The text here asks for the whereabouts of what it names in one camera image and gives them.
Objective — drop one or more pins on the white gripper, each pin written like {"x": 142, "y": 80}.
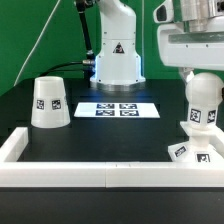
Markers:
{"x": 190, "y": 35}

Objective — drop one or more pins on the white lamp base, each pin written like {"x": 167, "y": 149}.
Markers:
{"x": 203, "y": 146}

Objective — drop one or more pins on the white lamp shade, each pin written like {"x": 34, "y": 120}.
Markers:
{"x": 50, "y": 109}

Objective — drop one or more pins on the white marker tag sheet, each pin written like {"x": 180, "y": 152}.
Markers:
{"x": 116, "y": 110}

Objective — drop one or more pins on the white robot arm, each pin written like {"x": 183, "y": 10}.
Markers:
{"x": 117, "y": 67}

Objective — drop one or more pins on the white fence frame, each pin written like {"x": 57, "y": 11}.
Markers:
{"x": 14, "y": 173}

